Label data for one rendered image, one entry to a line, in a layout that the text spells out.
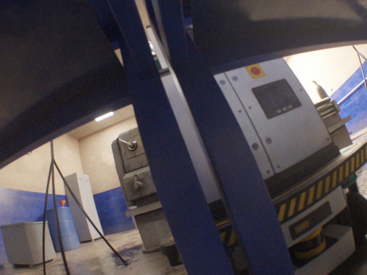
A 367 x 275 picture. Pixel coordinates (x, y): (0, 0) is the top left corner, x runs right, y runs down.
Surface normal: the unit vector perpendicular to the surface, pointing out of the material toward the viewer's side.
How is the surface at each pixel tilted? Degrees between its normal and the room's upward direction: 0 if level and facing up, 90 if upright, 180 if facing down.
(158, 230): 90
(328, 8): 180
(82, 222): 90
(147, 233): 90
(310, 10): 180
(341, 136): 90
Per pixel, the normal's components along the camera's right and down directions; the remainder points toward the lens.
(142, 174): -0.09, -0.31
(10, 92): 0.33, 0.89
